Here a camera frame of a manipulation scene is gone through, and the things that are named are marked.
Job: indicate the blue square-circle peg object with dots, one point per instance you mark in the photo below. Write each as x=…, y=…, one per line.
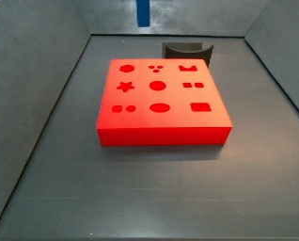
x=143, y=13

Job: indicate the red shape-sorter box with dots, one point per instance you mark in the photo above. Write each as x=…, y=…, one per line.
x=162, y=102

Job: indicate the dark curved holder block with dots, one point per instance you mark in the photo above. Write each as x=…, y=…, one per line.
x=190, y=50

